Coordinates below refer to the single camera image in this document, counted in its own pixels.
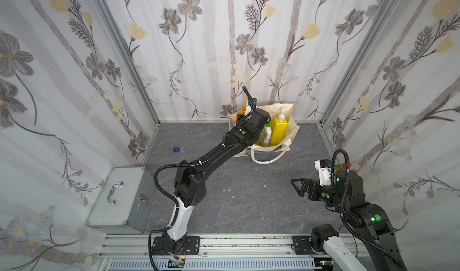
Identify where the orange dish soap bottle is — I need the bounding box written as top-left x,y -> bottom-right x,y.
237,103 -> 252,116

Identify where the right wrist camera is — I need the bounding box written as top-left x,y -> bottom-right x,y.
315,159 -> 333,186

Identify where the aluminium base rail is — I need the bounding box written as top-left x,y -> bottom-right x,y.
92,233 -> 377,271

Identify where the yellow pump dish soap bottle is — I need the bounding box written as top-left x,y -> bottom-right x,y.
270,106 -> 288,146

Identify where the grey metal box with handle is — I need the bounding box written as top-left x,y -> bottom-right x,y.
86,167 -> 155,235

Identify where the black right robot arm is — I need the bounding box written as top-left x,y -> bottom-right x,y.
291,149 -> 407,271

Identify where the yellow-green red-capped bottle at wall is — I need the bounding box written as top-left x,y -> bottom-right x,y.
334,163 -> 352,171

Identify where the white green-capped soap bottle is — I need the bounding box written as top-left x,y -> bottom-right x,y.
258,122 -> 272,146

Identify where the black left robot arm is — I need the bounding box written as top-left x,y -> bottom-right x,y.
149,103 -> 299,255

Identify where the cream canvas starry-night shopping bag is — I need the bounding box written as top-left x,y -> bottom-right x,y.
233,103 -> 299,165

